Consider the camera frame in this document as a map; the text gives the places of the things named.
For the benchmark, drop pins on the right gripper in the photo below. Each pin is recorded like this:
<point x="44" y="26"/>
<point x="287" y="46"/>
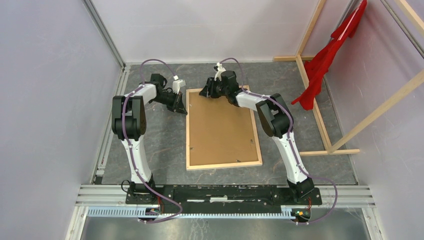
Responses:
<point x="211" y="83"/>

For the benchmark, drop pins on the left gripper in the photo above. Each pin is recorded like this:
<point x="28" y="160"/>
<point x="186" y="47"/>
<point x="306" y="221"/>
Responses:
<point x="178" y="105"/>

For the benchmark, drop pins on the white wooden picture frame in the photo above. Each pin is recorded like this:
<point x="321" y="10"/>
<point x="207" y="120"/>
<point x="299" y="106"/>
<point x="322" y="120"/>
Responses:
<point x="188" y="139"/>

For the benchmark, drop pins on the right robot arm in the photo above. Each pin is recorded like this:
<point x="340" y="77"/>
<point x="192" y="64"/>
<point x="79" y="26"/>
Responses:
<point x="276" y="121"/>

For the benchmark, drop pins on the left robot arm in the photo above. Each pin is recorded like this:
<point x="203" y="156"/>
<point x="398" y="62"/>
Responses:
<point x="129" y="124"/>

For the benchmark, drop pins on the red cloth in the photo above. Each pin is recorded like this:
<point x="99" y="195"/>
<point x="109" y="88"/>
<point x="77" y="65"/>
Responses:
<point x="320" y="64"/>

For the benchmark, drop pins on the wooden beam rack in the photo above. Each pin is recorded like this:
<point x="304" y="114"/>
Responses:
<point x="336" y="149"/>

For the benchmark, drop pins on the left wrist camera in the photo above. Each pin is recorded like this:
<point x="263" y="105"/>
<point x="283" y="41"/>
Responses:
<point x="177" y="84"/>

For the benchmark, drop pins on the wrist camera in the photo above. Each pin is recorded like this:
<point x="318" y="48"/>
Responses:
<point x="219" y="69"/>
<point x="177" y="84"/>

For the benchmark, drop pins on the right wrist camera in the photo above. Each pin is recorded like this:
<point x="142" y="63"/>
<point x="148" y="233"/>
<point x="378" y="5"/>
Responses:
<point x="219" y="69"/>

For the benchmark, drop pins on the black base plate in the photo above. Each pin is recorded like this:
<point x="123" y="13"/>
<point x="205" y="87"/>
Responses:
<point x="218" y="199"/>

